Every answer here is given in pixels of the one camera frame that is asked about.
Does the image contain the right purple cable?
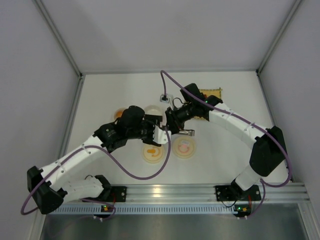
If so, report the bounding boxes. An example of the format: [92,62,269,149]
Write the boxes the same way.
[159,70,294,221]

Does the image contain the aluminium front rail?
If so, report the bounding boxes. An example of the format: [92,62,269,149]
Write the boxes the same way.
[37,182,310,204]

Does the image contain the cream lid orange handle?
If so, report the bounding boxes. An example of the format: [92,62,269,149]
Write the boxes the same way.
[142,144,165,164]

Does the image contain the metal serving tongs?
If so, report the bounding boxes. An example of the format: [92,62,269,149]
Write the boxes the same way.
[177,129,195,137]

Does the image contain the bamboo mat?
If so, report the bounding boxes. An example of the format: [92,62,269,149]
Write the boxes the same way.
[193,88,223,121]

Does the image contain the cream lid pink handle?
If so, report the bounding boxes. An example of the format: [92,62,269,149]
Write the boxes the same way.
[172,135,197,159]

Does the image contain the orange bread bun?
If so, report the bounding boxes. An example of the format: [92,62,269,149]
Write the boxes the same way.
[116,111,123,118]

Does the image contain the orange lunch box bowl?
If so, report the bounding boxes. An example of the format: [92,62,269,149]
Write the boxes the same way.
[113,107,126,120]

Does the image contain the left frame post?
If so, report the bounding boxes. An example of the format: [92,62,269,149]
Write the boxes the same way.
[32,0,83,78]

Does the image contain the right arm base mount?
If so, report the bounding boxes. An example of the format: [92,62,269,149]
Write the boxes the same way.
[214,184,262,202]

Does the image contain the pink lunch box bowl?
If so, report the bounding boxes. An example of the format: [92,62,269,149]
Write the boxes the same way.
[144,105,166,126]

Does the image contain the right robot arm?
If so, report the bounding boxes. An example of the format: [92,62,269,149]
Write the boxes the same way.
[165,83,287,200]

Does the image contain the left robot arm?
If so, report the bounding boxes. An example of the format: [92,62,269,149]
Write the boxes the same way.
[27,105,171,215]

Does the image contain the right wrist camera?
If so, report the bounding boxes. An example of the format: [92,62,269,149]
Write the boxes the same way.
[159,93,173,104]

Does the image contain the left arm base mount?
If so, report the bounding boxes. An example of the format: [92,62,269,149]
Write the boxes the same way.
[86,175,127,203]

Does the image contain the frame post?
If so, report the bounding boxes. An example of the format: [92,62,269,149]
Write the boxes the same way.
[32,0,83,78]
[255,0,305,77]

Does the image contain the right frame post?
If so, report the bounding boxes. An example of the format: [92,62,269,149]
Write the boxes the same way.
[255,0,305,77]

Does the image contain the slotted cable duct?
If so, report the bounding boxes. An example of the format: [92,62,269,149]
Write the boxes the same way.
[52,203,237,215]

